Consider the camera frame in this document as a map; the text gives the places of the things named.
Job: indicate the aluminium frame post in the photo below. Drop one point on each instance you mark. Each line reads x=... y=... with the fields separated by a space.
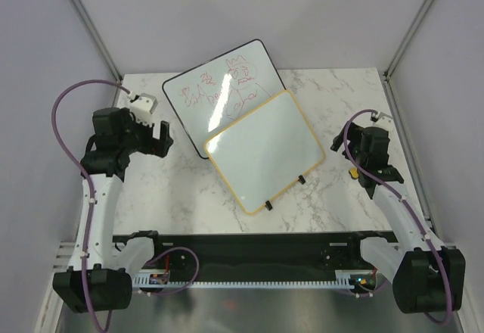
x=95 y=36
x=410 y=33

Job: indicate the yellow black eraser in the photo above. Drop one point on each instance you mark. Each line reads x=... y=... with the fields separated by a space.
x=353 y=172

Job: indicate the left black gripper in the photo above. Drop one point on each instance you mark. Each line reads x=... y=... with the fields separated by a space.
x=157 y=144

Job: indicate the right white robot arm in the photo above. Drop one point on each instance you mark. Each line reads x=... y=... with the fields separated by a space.
x=426 y=275

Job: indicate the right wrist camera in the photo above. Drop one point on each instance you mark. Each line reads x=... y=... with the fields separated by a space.
x=381 y=118

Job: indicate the right aluminium frame post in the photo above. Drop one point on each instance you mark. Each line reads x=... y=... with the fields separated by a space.
x=410 y=33

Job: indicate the black framed whiteboard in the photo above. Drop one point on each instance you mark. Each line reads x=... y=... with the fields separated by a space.
x=212 y=95

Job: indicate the left aluminium frame post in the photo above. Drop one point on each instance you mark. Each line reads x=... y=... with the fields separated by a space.
x=95 y=36

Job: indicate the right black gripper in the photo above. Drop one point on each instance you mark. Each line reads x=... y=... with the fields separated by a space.
x=337 y=141

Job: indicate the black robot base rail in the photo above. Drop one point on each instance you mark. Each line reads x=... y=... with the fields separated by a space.
x=259 y=257

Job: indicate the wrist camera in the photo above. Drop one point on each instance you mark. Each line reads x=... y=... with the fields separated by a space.
x=142 y=107
x=381 y=118

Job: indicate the aluminium front rail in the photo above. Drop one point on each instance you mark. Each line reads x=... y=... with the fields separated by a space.
x=63 y=255

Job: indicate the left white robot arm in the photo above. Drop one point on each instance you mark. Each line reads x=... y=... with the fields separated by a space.
x=99 y=278

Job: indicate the yellow framed whiteboard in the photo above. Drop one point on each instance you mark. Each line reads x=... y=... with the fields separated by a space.
x=262 y=154

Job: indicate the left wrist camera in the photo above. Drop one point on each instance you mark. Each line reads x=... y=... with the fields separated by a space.
x=142 y=107

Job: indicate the white slotted cable duct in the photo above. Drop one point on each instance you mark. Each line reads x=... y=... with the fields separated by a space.
x=152 y=279

